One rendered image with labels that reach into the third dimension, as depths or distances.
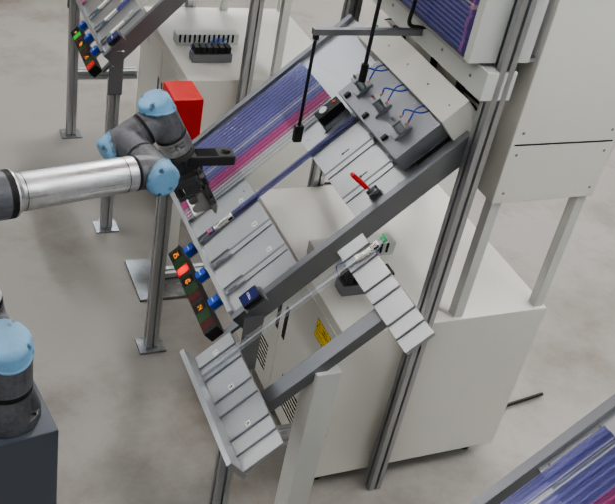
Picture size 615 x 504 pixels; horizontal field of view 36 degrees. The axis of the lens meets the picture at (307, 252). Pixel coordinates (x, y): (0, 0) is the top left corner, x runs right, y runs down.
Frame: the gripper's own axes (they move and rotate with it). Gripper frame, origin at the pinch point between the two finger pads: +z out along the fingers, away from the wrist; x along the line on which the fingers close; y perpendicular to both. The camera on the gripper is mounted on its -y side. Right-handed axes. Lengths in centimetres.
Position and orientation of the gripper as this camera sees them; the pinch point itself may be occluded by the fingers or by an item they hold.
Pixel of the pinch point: (216, 206)
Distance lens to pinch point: 229.9
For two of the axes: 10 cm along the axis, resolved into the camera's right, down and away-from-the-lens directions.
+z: 2.8, 6.7, 6.9
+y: -8.9, 4.5, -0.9
